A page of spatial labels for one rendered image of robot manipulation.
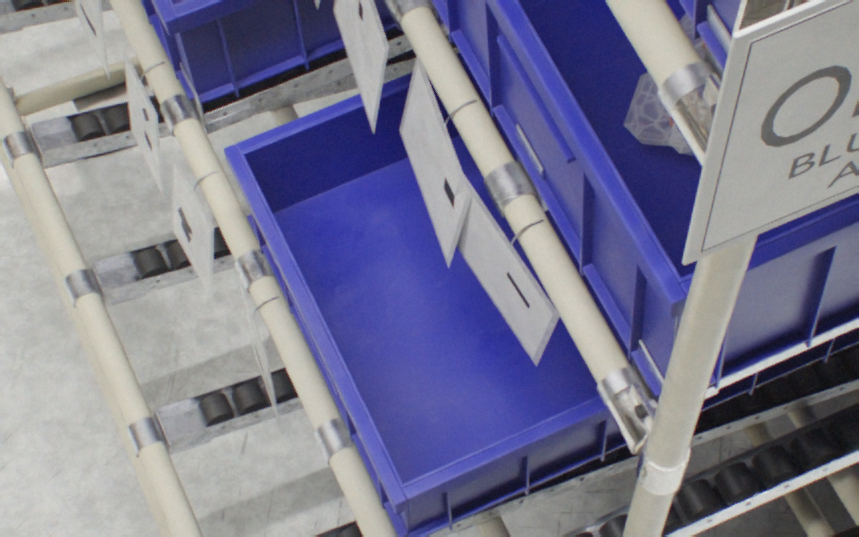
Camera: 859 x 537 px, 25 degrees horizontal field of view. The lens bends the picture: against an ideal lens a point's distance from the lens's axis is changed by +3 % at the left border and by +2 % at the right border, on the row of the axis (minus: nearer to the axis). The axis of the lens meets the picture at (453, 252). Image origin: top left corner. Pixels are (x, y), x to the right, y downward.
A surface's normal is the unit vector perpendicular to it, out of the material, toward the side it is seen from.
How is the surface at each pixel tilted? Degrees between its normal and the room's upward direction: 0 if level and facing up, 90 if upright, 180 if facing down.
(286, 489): 0
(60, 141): 11
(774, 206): 90
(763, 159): 90
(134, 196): 0
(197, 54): 90
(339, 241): 3
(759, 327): 90
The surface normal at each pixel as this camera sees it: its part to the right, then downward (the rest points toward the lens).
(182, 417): 0.19, -0.54
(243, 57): 0.42, 0.80
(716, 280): -0.34, 0.83
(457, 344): -0.03, -0.46
